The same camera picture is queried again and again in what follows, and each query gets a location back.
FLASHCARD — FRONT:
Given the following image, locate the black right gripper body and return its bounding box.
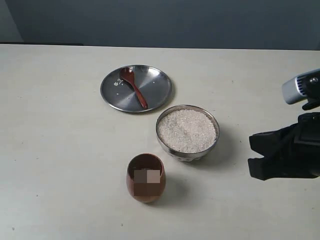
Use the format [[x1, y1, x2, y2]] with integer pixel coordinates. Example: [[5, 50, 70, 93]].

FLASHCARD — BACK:
[[294, 112, 320, 178]]

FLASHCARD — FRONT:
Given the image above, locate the red wooden spoon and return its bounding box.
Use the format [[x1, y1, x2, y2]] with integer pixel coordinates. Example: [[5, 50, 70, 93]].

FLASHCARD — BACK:
[[119, 67, 148, 110]]

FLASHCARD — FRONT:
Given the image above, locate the brown wooden cup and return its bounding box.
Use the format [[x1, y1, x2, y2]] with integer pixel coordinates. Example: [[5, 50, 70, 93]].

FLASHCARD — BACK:
[[126, 153, 166, 204]]

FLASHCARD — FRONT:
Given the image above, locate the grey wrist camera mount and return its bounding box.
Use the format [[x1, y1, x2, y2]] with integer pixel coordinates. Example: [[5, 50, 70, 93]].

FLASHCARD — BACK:
[[281, 68, 320, 111]]

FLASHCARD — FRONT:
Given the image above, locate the round steel plate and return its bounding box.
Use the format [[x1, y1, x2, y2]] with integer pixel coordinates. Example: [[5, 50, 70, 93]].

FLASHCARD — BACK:
[[100, 64, 173, 113]]

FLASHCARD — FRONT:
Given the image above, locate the steel bowl of rice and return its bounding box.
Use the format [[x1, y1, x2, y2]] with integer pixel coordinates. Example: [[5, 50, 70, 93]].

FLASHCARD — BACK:
[[155, 105, 220, 162]]

